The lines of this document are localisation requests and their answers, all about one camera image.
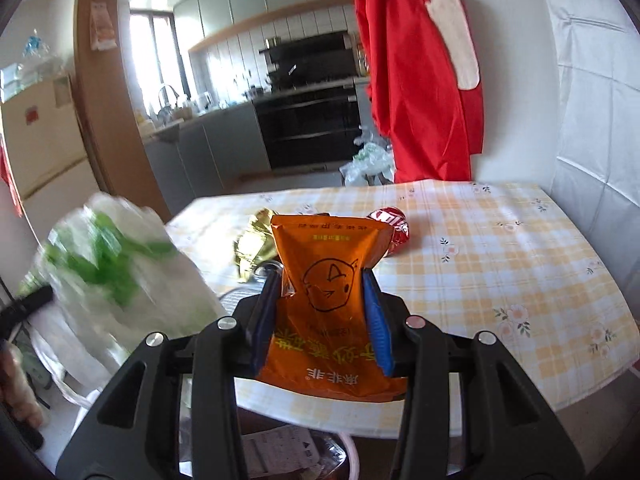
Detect white wall sheet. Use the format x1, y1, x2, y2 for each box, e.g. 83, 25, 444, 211
540, 0, 640, 281

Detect person's left hand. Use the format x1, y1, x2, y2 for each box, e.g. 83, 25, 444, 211
0, 347, 46, 426

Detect yellow checked floral tablecloth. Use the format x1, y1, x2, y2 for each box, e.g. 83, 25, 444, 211
165, 180, 640, 436

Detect orange snack packet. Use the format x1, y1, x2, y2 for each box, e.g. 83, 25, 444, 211
255, 214, 411, 403

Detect gold foil wrapper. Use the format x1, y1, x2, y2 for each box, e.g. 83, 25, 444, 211
232, 208, 281, 286

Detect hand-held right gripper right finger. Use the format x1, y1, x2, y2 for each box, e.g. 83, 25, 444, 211
362, 267, 586, 480

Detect crumpled plastic shopping bag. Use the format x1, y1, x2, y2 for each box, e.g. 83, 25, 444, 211
340, 127, 396, 186

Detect grey lower cabinets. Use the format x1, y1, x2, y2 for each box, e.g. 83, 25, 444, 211
145, 102, 273, 196

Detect white mitt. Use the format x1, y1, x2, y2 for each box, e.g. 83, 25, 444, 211
425, 0, 481, 90

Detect dark framed window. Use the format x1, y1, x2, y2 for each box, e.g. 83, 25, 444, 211
129, 10, 188, 101

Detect white plastic bag green print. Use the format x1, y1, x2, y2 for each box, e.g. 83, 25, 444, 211
20, 192, 226, 406

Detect clear bag with blue toy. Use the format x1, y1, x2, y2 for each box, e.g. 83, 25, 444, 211
20, 30, 66, 73

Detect red apron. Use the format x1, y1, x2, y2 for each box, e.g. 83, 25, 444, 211
347, 0, 485, 185

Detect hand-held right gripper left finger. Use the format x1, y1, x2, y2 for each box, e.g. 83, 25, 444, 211
55, 272, 283, 480

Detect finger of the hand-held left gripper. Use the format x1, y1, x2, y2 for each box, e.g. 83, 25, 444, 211
0, 285, 55, 330

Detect black built-in oven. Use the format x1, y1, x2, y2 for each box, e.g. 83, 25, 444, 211
252, 80, 363, 171

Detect red cloth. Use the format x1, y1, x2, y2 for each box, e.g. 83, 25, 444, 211
0, 132, 23, 218

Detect cream refrigerator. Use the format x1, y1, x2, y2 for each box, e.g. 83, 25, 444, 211
0, 72, 108, 241

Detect hanging cartoon paper bag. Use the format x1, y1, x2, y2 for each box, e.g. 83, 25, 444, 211
90, 2, 118, 51

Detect black range hood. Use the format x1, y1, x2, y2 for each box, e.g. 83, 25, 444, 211
259, 31, 351, 86

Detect red snack wrapper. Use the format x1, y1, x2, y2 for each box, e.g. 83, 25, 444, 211
366, 206, 411, 259

